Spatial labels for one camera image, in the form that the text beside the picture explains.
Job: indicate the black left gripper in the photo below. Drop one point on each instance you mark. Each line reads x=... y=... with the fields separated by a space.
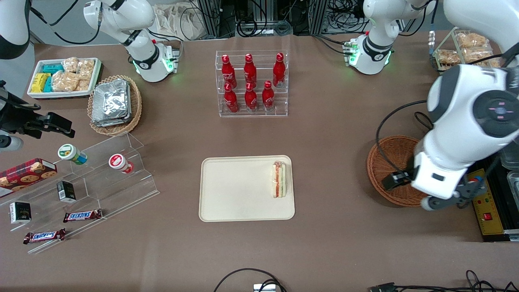
x=406 y=175

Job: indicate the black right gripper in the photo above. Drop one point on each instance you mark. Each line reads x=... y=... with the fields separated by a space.
x=17 y=118

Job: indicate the triangular sandwich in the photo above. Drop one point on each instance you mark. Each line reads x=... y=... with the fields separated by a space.
x=279 y=180

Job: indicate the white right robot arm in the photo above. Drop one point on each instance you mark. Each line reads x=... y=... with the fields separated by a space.
x=142 y=56

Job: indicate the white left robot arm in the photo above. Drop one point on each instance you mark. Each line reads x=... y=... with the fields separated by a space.
x=458 y=121

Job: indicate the round brown wicker basket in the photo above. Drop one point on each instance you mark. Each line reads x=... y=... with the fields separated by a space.
x=399 y=156

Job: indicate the white rectangular snack tray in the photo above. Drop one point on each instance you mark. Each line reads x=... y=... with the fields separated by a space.
x=36 y=95

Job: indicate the oval light wicker basket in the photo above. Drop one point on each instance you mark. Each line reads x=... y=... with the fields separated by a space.
x=136 y=105

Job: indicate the cream rectangular tray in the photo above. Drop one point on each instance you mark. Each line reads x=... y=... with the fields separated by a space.
x=239 y=188

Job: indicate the green lid cup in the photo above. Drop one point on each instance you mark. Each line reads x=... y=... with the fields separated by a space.
x=71 y=153

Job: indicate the teal snack pack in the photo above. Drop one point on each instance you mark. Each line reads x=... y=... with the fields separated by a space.
x=52 y=68
x=48 y=84

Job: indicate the clear rice cracker bag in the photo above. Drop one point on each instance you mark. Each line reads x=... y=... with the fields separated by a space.
x=82 y=85
x=86 y=69
x=65 y=81
x=70 y=65

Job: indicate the yellow snack pack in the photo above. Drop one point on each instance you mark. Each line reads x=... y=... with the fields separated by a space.
x=39 y=82

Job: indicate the silver foil pack stack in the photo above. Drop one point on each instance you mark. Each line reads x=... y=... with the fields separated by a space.
x=111 y=103

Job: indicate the red cookie box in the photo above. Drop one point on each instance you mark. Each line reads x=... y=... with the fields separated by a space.
x=26 y=174

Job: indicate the small black carton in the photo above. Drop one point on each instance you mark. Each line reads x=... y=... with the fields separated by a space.
x=66 y=192
x=20 y=213

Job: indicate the red lid cup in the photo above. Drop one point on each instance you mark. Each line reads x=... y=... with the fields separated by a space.
x=119 y=163

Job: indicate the red emergency stop button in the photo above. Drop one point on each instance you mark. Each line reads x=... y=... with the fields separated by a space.
x=478 y=178

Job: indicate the clear acrylic stepped shelf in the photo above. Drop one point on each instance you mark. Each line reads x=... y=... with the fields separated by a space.
x=121 y=190

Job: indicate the brown snickers bar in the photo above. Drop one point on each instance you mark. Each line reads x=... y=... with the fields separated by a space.
x=43 y=236
x=82 y=215

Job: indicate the black control box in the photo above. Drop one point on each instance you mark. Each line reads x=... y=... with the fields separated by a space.
x=494 y=223

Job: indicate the clear plastic container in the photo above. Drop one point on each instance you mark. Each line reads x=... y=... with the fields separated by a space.
x=511 y=158
x=514 y=184

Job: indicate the bagged bread pack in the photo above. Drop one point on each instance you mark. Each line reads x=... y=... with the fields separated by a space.
x=472 y=39
x=478 y=56
x=449 y=56

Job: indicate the clear acrylic bottle rack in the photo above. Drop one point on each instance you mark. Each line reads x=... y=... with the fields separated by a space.
x=259 y=111

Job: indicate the red cola bottle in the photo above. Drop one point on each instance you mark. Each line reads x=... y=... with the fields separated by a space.
x=250 y=71
x=228 y=73
x=251 y=99
x=231 y=100
x=268 y=97
x=279 y=71

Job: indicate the white cloth bag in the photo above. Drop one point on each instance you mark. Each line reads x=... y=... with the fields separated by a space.
x=174 y=20

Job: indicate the small silver device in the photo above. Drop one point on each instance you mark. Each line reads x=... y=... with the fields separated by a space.
x=264 y=288

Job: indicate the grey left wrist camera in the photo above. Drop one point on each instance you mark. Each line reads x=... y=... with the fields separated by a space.
x=438 y=202

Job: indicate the aluminium equipment frame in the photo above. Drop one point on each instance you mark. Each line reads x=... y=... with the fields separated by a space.
x=263 y=12

